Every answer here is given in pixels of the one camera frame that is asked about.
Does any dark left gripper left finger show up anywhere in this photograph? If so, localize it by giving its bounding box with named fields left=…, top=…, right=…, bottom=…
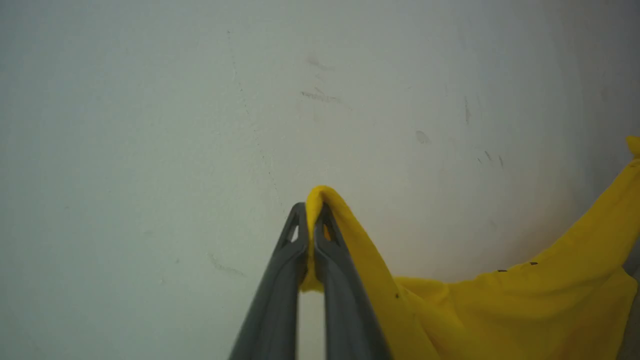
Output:
left=228, top=202, right=309, bottom=360

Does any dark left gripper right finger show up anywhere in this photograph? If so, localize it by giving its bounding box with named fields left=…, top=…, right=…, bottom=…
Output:
left=313, top=202, right=392, bottom=360

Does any yellow printed T-shirt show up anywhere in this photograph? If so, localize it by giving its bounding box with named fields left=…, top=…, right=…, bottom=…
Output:
left=300, top=135, right=640, bottom=360

